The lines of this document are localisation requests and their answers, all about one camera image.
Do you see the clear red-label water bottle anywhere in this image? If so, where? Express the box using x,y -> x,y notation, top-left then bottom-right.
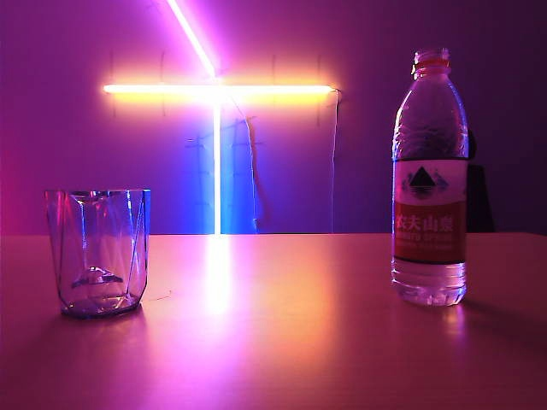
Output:
391,47 -> 470,308

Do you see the clear faceted glass mug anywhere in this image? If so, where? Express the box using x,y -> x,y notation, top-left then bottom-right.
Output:
44,188 -> 151,319

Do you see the black office chair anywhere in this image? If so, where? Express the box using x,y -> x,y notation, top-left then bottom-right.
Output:
464,132 -> 497,234

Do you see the thin hanging wall cable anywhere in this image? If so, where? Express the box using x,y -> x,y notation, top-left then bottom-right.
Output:
230,96 -> 261,234
330,87 -> 342,234

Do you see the vertical wall light tube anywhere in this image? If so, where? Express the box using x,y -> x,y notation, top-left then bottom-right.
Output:
212,96 -> 224,236

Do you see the horizontal wall light tube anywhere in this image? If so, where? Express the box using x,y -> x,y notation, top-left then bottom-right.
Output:
102,84 -> 334,96

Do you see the diagonal wall light tube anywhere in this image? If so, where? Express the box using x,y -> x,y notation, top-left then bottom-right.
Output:
164,0 -> 220,80

